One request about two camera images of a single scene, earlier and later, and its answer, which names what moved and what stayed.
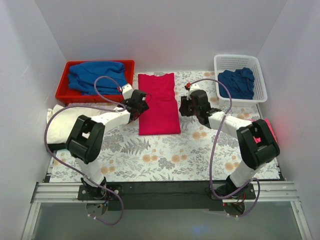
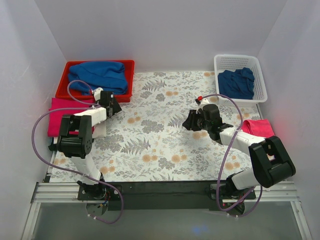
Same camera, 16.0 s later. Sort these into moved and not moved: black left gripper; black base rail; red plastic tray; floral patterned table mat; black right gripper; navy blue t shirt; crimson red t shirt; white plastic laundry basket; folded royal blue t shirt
Moved: crimson red t shirt; black right gripper; black left gripper
Not moved: folded royal blue t shirt; black base rail; navy blue t shirt; red plastic tray; floral patterned table mat; white plastic laundry basket
